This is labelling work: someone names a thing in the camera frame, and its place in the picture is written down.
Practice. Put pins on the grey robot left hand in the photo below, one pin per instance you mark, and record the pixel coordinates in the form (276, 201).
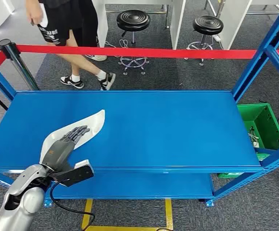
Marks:
(59, 154)

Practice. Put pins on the long red barrier belt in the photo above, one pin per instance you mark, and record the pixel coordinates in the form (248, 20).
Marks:
(154, 52)

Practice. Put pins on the green plastic crate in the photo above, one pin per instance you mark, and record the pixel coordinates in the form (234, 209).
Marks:
(264, 124)

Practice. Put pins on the white curved plastic part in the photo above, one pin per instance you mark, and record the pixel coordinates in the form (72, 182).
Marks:
(95, 122)

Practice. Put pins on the white power strip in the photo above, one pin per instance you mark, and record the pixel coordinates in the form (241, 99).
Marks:
(216, 38)

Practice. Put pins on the black round stool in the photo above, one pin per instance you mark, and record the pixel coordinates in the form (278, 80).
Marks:
(133, 19)
(208, 25)

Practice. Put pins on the yellow floor tape square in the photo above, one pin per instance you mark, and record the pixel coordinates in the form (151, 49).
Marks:
(169, 213)

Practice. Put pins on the white desk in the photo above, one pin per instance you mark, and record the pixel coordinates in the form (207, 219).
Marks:
(233, 22)
(176, 22)

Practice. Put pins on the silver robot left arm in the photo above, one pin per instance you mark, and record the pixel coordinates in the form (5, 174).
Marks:
(31, 178)

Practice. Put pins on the stanchion post with black cap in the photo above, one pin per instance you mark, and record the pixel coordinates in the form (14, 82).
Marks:
(19, 63)

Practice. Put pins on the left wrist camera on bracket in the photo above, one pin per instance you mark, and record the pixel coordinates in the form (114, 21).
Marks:
(81, 173)

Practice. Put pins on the blue metal shelf rack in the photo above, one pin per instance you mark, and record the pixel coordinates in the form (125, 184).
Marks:
(154, 127)

